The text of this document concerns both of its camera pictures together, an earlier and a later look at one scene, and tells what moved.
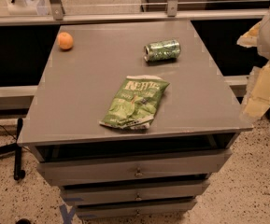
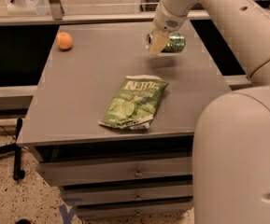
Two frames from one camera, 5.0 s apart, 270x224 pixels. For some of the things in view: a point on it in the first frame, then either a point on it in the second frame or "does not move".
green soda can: (162, 51) → (176, 44)
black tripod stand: (19, 173) does not move
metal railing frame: (53, 12) does not move
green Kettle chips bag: (135, 103) does not move
